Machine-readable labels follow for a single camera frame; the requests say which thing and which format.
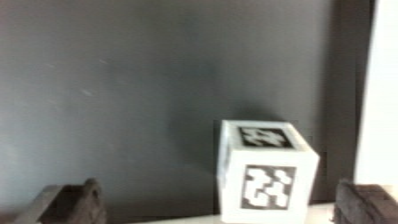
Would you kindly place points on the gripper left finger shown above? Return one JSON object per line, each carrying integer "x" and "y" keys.
{"x": 67, "y": 204}

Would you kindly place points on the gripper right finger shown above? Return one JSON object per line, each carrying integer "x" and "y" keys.
{"x": 364, "y": 204}

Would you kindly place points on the small white tagged block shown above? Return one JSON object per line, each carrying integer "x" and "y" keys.
{"x": 264, "y": 169}

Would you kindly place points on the white front border rail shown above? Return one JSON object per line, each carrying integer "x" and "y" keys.
{"x": 318, "y": 216}

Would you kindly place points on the white border rail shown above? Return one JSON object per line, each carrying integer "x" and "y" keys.
{"x": 318, "y": 216}
{"x": 376, "y": 150}

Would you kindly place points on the white right border rail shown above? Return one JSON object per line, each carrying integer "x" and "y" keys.
{"x": 376, "y": 150}

